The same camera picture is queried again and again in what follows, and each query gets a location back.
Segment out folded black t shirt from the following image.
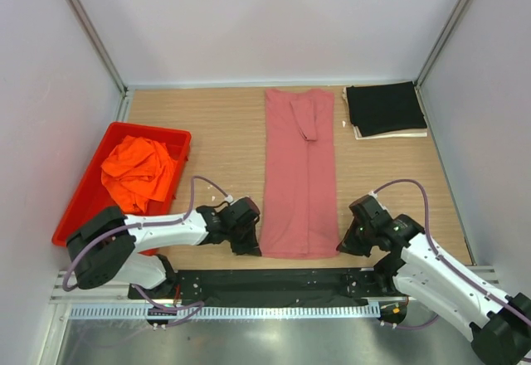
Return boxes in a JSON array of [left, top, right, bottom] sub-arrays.
[[346, 81, 428, 139]]

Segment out white slotted cable duct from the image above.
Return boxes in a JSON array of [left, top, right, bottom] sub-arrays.
[[69, 303, 380, 320]]

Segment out orange t shirt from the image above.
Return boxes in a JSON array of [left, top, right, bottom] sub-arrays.
[[100, 135, 177, 214]]

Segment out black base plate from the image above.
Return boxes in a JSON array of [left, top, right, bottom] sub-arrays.
[[143, 268, 400, 301]]

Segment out pink polo t shirt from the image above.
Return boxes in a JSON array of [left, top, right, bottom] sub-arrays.
[[259, 89, 339, 259]]

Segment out red plastic bin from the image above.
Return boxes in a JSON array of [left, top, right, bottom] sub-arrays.
[[51, 122, 192, 247]]

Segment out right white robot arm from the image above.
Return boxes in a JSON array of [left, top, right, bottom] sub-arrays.
[[338, 193, 530, 364]]

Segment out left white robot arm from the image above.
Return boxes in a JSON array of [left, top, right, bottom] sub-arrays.
[[62, 196, 261, 298]]

